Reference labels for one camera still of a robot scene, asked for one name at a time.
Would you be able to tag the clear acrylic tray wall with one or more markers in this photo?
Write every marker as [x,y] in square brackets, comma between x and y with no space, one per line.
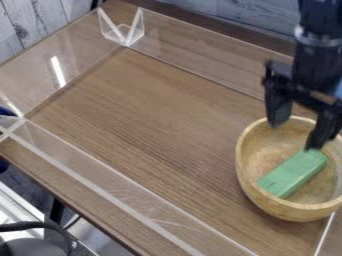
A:
[118,205]

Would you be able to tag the green rectangular block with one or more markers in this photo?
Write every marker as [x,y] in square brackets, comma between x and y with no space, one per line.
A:
[290,175]

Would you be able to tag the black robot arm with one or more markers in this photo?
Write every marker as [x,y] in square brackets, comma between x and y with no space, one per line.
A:
[319,15]

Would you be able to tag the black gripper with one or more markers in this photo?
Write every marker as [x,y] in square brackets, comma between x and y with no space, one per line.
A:
[311,82]

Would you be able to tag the light wooden bowl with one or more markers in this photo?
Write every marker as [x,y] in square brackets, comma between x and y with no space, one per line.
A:
[262,148]

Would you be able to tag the clear acrylic corner bracket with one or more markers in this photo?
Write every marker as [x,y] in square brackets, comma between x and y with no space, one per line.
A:
[123,34]

